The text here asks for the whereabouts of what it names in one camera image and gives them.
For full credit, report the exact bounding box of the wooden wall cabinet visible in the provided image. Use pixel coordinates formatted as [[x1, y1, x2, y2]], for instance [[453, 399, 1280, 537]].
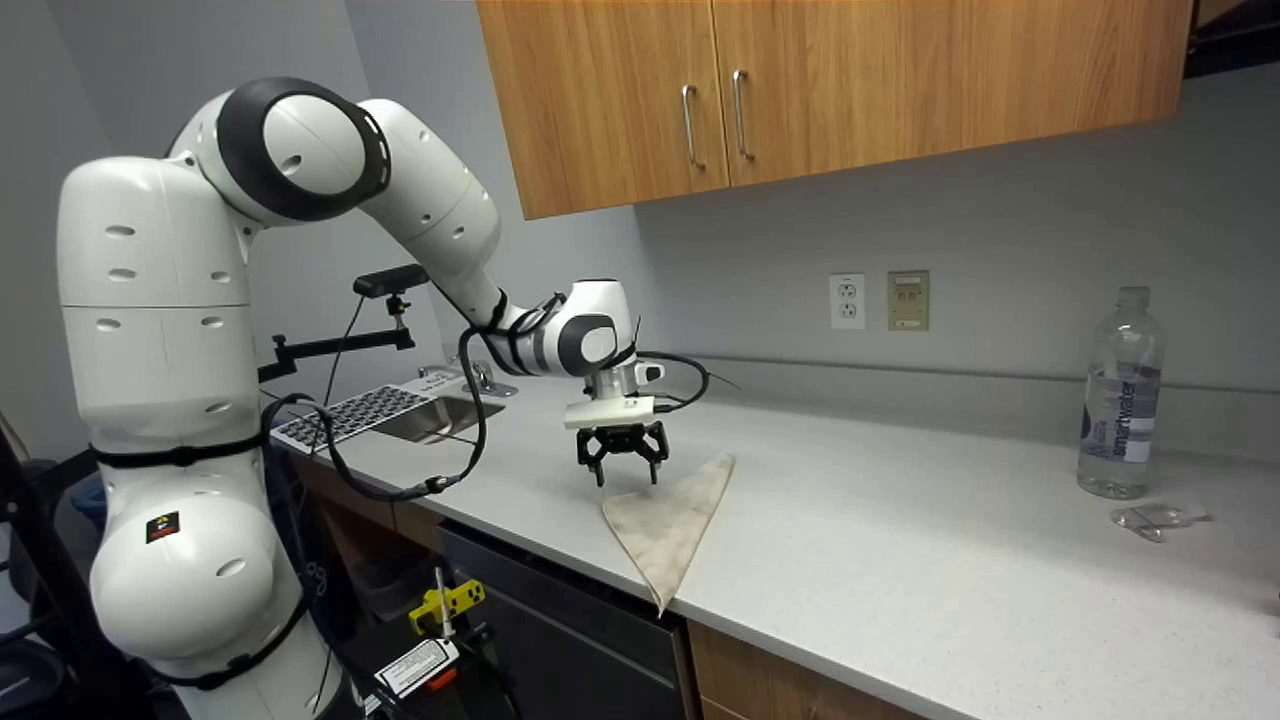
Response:
[[474, 0, 1197, 224]]

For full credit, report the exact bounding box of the metal cabinet door handle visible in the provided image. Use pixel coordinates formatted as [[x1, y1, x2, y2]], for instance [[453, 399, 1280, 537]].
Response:
[[676, 78, 713, 181], [726, 66, 760, 173]]

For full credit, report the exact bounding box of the black camera on mount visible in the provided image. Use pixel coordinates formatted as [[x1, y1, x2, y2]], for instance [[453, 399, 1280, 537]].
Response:
[[347, 258, 436, 298]]

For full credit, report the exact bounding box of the metal sink with rack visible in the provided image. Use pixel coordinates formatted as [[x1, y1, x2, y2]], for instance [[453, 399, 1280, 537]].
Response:
[[269, 358, 521, 450]]

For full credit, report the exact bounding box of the crumpled clear plastic wrapper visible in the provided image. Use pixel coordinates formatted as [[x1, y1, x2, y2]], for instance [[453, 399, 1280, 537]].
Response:
[[1112, 496, 1222, 542]]

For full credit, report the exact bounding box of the black dishwasher front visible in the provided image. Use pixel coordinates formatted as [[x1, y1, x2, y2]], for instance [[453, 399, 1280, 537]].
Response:
[[436, 516, 702, 720]]

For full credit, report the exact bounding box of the stained beige cloth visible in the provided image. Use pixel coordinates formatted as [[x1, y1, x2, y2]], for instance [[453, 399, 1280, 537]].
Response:
[[593, 450, 739, 620]]

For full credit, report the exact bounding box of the yellow power strip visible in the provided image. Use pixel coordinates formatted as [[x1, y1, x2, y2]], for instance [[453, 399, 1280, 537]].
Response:
[[403, 573, 494, 639]]

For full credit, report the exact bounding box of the white wall power outlet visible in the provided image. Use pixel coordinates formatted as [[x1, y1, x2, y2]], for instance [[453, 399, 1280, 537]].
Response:
[[823, 272, 868, 334]]

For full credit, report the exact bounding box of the wooden base cabinet front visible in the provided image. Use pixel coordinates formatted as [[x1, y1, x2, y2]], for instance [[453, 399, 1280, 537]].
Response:
[[684, 614, 937, 720]]

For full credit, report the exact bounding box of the long black robot cable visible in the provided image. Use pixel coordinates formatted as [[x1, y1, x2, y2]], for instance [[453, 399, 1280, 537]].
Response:
[[255, 320, 496, 502]]

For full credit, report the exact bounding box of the white labelled box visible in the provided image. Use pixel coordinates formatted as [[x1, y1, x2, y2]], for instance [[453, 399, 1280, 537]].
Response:
[[374, 635, 470, 703]]

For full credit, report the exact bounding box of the black articulated camera mount arm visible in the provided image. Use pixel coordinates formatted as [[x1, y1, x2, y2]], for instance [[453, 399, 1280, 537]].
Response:
[[252, 293, 420, 386]]

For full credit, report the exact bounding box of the clear plastic water bottle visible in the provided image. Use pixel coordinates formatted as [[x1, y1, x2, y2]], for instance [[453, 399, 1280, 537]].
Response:
[[1073, 280, 1169, 502]]

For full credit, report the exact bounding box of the black robot cart frame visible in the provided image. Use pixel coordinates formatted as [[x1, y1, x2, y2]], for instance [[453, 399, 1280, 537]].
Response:
[[0, 413, 114, 720]]

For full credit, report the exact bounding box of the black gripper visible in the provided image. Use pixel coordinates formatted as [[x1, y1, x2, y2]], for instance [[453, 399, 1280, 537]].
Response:
[[571, 420, 672, 489]]

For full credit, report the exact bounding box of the yellow-green wall plate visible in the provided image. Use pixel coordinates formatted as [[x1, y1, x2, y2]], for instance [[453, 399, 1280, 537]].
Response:
[[883, 269, 932, 334]]

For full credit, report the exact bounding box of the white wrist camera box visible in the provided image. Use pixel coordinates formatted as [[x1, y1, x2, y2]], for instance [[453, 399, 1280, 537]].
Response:
[[561, 392, 660, 432]]

